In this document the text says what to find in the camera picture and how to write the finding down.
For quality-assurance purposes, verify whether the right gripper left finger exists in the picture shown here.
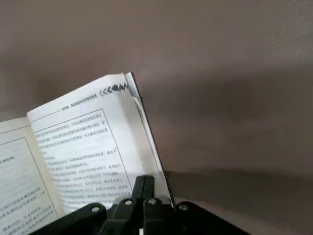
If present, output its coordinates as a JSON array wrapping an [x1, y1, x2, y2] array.
[[23, 175, 145, 235]]

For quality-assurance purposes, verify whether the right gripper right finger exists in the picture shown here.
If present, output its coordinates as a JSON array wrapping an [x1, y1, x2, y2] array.
[[143, 175, 252, 235]]

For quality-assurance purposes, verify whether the white paperback book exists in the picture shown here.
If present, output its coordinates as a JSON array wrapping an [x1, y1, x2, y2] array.
[[0, 71, 175, 235]]

